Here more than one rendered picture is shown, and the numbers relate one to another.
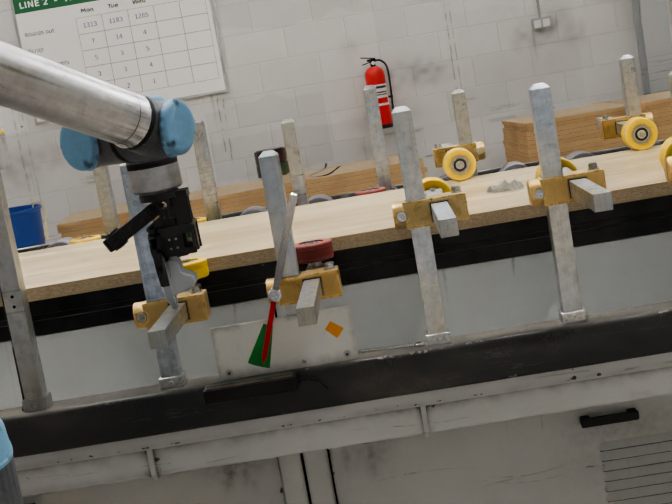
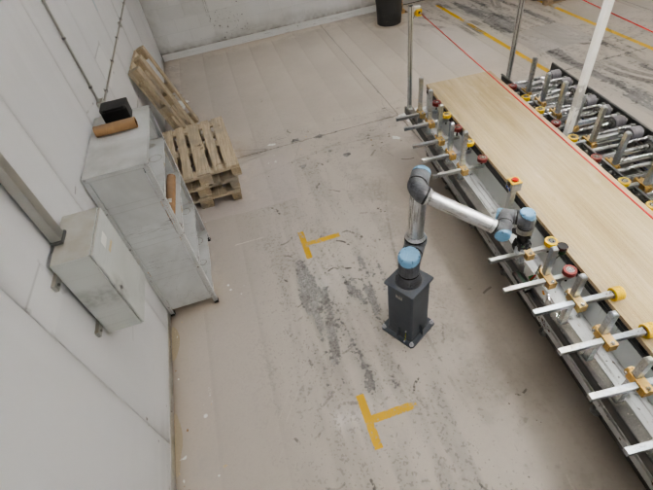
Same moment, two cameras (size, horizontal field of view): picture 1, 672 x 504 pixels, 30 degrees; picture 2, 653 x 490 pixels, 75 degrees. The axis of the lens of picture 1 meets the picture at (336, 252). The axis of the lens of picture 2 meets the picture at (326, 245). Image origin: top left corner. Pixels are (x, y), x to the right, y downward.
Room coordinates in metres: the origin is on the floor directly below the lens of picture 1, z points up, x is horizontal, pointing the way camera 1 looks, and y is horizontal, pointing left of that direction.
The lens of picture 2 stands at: (0.81, -1.30, 3.04)
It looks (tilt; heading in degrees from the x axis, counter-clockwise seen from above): 45 degrees down; 84
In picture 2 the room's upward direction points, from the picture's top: 10 degrees counter-clockwise
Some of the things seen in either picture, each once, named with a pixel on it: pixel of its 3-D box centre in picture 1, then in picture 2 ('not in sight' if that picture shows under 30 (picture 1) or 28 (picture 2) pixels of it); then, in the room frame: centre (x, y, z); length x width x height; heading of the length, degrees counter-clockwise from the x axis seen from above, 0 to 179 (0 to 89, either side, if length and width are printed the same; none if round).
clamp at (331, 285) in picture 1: (304, 286); (546, 278); (2.28, 0.07, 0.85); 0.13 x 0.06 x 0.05; 87
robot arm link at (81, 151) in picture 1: (103, 138); (506, 217); (2.11, 0.35, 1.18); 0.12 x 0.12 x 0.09; 55
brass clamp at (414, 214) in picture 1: (429, 210); (575, 299); (2.26, -0.18, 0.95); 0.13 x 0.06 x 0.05; 87
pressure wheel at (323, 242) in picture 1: (315, 269); (567, 274); (2.40, 0.04, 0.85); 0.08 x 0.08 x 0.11
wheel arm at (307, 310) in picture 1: (312, 292); (536, 283); (2.21, 0.05, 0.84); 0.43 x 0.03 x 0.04; 177
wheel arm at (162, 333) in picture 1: (177, 314); (520, 254); (2.24, 0.30, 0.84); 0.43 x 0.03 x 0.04; 177
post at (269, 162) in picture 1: (290, 279); (545, 273); (2.28, 0.09, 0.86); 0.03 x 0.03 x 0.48; 87
